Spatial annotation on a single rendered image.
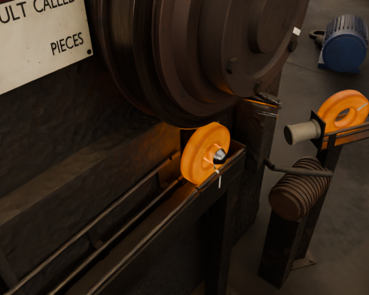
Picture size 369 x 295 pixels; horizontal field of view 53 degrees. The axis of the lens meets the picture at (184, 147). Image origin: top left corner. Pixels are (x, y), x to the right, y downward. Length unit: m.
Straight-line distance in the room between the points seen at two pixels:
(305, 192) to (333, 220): 0.69
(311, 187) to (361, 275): 0.61
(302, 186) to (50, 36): 0.85
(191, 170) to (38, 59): 0.42
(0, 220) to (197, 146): 0.42
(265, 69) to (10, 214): 0.51
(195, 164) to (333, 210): 1.15
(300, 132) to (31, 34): 0.79
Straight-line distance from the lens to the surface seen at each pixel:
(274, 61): 0.74
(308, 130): 1.15
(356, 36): 2.85
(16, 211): 0.68
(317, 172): 1.20
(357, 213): 1.93
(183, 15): 0.56
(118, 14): 0.57
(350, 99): 1.17
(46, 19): 0.61
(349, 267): 1.72
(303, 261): 1.67
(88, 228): 0.79
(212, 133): 0.86
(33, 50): 0.61
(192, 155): 0.84
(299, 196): 1.17
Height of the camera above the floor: 1.34
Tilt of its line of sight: 39 degrees down
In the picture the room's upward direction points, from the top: straight up
